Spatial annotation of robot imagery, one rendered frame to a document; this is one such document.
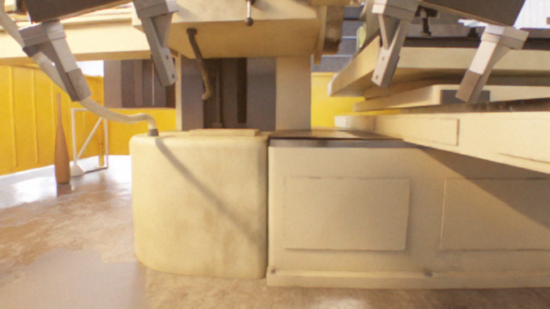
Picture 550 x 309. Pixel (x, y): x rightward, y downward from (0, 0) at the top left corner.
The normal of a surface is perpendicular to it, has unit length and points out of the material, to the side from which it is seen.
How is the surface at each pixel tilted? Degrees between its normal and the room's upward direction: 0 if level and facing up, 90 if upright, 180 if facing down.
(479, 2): 113
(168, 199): 90
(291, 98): 90
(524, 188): 90
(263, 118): 90
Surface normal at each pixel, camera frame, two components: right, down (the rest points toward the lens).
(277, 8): -0.07, 0.07
